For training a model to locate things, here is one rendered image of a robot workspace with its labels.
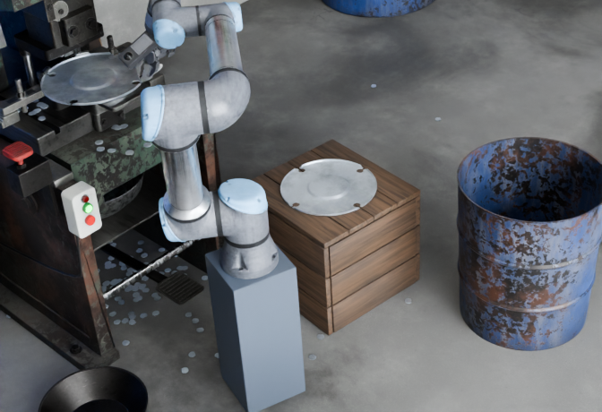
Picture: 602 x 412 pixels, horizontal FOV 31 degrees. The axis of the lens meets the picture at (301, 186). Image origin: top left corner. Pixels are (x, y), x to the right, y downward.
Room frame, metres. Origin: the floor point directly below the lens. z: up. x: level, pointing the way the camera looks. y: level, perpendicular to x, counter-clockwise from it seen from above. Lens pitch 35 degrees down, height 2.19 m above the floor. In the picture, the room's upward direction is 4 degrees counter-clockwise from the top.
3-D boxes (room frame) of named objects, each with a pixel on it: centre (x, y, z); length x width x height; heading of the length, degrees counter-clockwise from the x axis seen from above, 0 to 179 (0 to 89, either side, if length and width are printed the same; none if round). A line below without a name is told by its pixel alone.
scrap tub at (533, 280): (2.44, -0.65, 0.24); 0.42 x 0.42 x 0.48
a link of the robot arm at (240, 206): (2.19, 0.15, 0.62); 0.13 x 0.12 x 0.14; 95
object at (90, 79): (2.63, 0.55, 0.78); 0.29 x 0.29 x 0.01
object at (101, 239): (2.73, 0.65, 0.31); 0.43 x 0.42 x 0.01; 134
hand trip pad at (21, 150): (2.32, 0.71, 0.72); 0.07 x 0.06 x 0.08; 44
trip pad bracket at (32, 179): (2.34, 0.70, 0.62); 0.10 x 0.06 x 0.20; 134
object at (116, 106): (2.59, 0.52, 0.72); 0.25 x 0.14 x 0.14; 44
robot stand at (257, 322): (2.19, 0.15, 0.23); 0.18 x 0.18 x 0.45; 26
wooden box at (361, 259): (2.64, -0.08, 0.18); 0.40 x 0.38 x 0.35; 37
